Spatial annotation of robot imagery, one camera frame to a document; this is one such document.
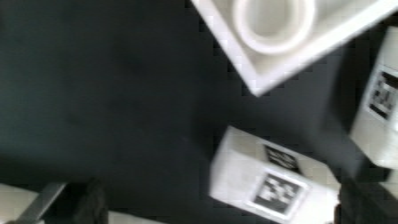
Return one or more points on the white square tabletop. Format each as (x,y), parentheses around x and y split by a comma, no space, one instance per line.
(278,33)

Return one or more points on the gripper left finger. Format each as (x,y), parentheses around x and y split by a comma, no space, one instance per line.
(68,204)

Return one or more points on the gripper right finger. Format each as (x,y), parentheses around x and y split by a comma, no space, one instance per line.
(368,200)

